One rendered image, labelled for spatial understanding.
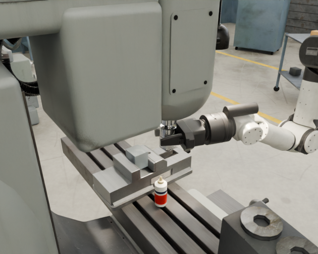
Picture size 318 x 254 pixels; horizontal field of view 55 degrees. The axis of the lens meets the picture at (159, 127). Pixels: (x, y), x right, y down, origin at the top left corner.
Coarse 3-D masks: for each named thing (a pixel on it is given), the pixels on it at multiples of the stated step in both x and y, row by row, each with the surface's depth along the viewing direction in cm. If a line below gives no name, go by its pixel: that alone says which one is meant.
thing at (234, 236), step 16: (256, 208) 70; (224, 224) 69; (240, 224) 67; (256, 224) 65; (272, 224) 65; (288, 224) 67; (224, 240) 70; (240, 240) 65; (256, 240) 63; (272, 240) 63; (288, 240) 62; (304, 240) 62
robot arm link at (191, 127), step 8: (184, 120) 86; (192, 120) 86; (200, 120) 85; (208, 120) 83; (216, 120) 83; (184, 128) 82; (192, 128) 82; (200, 128) 82; (208, 128) 84; (216, 128) 83; (224, 128) 83; (184, 136) 80; (192, 136) 80; (200, 136) 82; (208, 136) 84; (216, 136) 83; (224, 136) 84; (184, 144) 81; (192, 144) 80; (200, 144) 83; (208, 144) 85
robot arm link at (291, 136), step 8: (280, 128) 96; (288, 128) 101; (296, 128) 100; (304, 128) 98; (272, 136) 92; (280, 136) 94; (288, 136) 95; (296, 136) 98; (304, 136) 96; (272, 144) 95; (280, 144) 95; (288, 144) 96; (296, 144) 97; (296, 152) 101; (304, 152) 98
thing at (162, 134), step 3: (162, 132) 81; (174, 132) 81; (162, 135) 82; (165, 135) 81; (168, 135) 81; (171, 135) 81; (162, 147) 84; (165, 147) 83; (168, 147) 83; (171, 147) 83; (174, 147) 84
